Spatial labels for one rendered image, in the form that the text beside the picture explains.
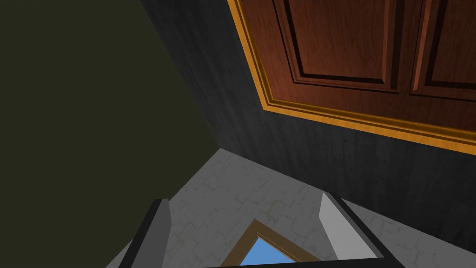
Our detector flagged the wooden framed window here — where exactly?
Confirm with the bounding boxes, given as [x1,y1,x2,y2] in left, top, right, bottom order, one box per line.
[221,219,321,267]

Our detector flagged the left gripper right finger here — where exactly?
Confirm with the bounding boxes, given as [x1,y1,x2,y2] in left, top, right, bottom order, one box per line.
[319,192,395,261]

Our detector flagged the brown wooden panelled door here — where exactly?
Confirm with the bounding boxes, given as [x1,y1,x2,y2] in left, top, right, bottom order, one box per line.
[237,0,476,134]

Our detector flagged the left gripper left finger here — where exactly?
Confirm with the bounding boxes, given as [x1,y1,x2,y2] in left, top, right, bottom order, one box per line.
[118,198,172,268]

